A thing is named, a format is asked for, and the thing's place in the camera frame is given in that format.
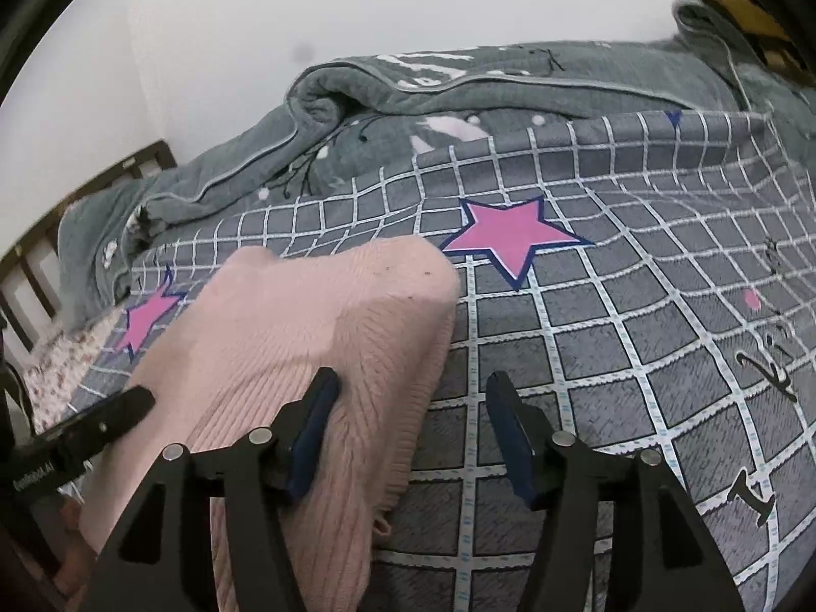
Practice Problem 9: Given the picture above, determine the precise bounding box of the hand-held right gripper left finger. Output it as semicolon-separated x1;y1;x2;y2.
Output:
86;366;342;612

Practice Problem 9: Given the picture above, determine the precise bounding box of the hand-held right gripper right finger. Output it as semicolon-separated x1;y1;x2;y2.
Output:
486;371;747;612

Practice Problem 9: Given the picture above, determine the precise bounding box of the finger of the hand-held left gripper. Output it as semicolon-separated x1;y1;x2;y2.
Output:
41;386;157;460

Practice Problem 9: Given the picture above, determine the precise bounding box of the pink knitted sweater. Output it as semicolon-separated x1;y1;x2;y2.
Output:
76;236;460;612

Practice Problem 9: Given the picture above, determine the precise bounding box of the brown clothes pile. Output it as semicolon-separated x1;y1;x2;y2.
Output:
707;0;804;71

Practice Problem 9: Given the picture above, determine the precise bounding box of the person's left hand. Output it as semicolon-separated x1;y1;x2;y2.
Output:
54;497;96;603

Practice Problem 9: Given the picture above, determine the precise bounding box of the floral bed sheet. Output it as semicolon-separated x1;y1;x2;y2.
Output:
29;315;138;435

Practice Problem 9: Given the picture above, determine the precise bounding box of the grey checked star blanket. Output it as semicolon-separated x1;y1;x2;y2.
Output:
70;108;816;612

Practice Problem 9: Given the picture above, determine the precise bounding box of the dark wooden headboard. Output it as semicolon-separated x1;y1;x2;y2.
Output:
0;140;180;358

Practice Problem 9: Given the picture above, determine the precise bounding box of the grey-green printed quilt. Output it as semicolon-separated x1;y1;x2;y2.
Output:
57;0;816;326

